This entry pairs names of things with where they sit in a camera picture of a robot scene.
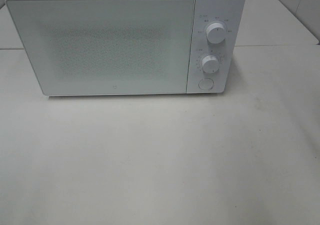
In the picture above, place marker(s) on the lower white microwave knob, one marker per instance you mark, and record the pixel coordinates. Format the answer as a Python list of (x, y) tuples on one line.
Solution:
[(210, 64)]

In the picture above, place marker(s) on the round microwave door button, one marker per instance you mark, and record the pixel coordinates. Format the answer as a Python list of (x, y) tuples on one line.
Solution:
[(206, 84)]

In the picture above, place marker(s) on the white microwave oven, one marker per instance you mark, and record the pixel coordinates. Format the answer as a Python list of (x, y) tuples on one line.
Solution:
[(205, 12)]

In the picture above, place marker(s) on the upper white microwave knob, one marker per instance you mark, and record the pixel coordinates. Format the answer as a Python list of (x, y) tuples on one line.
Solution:
[(216, 32)]

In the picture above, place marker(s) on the white microwave door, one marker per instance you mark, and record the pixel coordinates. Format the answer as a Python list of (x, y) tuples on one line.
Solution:
[(106, 47)]

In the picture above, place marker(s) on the white microwave knob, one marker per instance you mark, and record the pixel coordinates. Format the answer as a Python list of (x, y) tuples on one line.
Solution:
[(210, 64), (216, 32)]

